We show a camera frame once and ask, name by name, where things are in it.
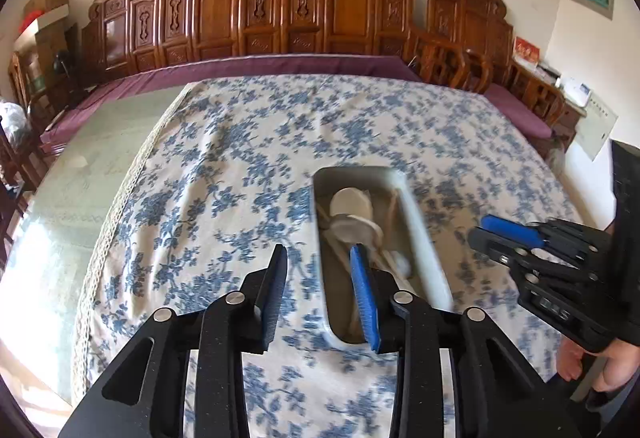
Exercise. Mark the rectangular metal tin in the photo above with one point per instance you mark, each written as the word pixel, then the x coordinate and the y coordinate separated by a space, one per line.
pixel 425 248

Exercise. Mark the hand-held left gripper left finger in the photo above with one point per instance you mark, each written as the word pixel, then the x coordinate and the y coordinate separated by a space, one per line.
pixel 272 300

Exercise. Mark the white flat box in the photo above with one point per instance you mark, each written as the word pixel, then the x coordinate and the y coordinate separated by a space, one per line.
pixel 550 72

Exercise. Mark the long purple sofa cushion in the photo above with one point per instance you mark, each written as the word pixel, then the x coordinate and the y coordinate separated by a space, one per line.
pixel 225 67

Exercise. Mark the metal spoon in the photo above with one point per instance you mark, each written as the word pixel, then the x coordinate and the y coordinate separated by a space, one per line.
pixel 404 263

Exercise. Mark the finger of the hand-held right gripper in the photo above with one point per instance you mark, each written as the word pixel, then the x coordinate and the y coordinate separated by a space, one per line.
pixel 510 228
pixel 500 252

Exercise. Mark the white wall distribution panel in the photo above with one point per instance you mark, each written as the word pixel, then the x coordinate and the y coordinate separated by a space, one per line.
pixel 597 127

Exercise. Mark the square purple armchair cushion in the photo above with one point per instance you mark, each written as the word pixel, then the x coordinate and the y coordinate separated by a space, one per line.
pixel 517 110

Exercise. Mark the clear plastic bag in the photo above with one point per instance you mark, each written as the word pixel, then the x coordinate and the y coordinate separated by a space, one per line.
pixel 11 125

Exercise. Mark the person's right hand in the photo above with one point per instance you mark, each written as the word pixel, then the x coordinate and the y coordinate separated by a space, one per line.
pixel 620 363

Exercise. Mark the cream wooden spoon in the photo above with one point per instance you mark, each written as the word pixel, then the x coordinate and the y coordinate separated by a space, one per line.
pixel 357 229

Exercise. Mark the blue floral tablecloth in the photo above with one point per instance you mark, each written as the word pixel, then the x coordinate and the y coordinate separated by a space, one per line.
pixel 225 157

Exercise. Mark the carved wooden sofa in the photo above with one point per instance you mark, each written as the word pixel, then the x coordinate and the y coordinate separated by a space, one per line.
pixel 260 7

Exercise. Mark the white telephone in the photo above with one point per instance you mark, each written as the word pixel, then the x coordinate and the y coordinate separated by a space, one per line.
pixel 575 91

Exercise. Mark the red cloth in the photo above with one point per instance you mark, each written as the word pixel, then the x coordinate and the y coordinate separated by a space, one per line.
pixel 28 23

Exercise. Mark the wooden dining chair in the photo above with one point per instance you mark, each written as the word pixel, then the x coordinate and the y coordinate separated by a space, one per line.
pixel 15 178

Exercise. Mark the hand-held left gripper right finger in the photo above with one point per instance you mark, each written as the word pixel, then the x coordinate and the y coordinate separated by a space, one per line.
pixel 362 300

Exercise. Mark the wooden side table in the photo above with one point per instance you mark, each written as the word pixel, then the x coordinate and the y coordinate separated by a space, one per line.
pixel 570 117

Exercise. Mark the grey fluffy duster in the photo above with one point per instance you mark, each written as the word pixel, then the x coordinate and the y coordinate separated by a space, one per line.
pixel 556 158

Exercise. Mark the black desk lamp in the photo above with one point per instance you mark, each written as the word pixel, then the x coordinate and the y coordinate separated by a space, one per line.
pixel 64 62

